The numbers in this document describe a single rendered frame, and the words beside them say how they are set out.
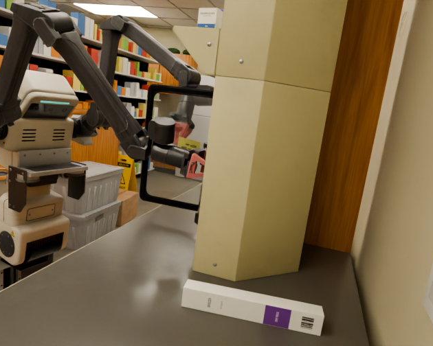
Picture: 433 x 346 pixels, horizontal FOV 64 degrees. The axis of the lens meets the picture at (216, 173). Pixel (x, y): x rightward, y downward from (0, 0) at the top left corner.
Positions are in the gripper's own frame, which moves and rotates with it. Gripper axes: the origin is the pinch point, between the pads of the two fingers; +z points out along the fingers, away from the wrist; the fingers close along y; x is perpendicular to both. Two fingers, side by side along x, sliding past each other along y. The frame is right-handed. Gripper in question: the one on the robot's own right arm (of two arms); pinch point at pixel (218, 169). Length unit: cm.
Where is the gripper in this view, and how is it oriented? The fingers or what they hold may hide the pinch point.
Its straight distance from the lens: 95.1
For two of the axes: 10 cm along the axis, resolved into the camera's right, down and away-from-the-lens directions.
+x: -2.4, 9.5, 2.1
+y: 2.7, -1.4, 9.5
